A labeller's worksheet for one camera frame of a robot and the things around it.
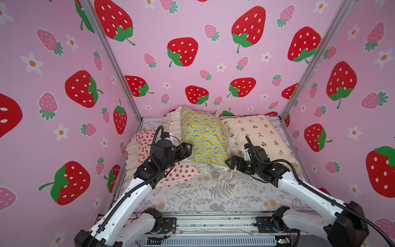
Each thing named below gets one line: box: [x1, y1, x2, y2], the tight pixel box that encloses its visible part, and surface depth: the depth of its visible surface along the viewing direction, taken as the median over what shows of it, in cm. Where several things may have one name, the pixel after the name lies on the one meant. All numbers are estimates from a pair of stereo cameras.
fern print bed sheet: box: [135, 169, 315, 213], surface depth 85 cm
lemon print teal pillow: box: [180, 105, 229, 166], surface depth 87 cm
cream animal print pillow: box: [220, 112, 302, 179], surface depth 97 cm
